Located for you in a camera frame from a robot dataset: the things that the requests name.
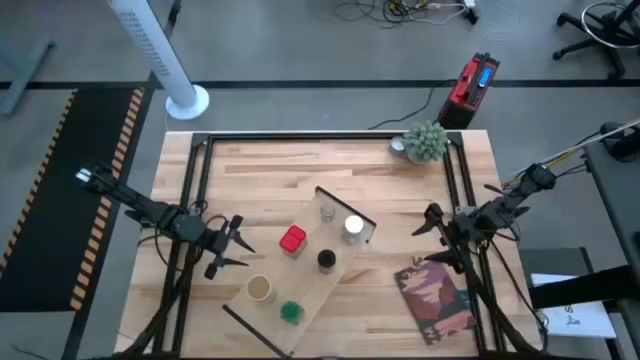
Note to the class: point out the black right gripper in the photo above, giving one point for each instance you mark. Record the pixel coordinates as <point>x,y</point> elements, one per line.
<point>462,223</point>

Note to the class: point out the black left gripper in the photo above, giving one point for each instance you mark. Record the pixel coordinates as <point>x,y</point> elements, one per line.
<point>218,241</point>

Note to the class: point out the tan-lid spice jar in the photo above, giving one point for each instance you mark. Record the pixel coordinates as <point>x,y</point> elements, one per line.
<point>259,287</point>

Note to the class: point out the red-lid patterned paprika tin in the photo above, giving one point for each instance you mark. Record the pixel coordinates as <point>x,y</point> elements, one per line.
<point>293,239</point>

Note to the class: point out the white-lid spice jar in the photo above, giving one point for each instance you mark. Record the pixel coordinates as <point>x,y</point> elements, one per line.
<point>353,225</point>

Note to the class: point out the green-lid spice jar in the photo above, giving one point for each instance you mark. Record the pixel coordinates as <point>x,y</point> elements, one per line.
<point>292,312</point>

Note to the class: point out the black-lid brown spice jar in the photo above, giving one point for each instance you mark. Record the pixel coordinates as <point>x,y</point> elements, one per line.
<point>326,258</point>

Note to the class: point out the small clear glass jar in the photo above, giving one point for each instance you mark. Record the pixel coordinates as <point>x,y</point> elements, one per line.
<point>327,212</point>

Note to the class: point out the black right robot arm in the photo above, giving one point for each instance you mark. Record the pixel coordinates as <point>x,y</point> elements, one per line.
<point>500,210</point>

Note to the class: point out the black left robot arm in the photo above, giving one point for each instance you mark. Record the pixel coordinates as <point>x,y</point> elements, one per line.
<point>150,207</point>

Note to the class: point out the colourful landscape-print book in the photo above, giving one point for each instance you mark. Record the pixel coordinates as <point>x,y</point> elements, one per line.
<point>432,300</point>

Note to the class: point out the potted green succulent plant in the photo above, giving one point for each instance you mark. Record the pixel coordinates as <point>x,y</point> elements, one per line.
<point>425,141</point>

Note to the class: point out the small silver candle tin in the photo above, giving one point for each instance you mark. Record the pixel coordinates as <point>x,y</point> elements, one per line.
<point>396,145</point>

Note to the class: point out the red black power station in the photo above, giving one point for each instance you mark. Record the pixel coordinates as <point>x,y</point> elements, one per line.
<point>467,92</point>

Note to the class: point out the black beam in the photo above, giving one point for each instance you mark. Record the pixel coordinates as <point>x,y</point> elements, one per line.
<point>585,290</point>

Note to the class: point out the white paper sheet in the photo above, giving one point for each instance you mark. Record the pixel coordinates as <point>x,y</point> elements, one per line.
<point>575,320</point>

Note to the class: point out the black hazard-striped floor mat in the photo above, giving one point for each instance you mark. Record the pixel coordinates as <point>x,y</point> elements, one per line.
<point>60,225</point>

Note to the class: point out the black side desk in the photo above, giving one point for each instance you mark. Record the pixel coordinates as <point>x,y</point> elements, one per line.
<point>620,200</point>

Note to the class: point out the white tower fan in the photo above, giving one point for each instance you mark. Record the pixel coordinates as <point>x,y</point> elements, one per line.
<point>160,55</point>

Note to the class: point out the black desk clamp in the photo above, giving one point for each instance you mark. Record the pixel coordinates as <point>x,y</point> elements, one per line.
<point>625,145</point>

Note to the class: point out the black office chair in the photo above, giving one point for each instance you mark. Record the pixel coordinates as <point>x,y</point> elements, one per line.
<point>616,65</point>

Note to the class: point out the grey table leg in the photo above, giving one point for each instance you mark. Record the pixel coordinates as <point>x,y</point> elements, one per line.
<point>25,75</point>

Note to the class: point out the black aluminium table frame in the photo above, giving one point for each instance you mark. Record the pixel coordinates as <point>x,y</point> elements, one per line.
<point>300,135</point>

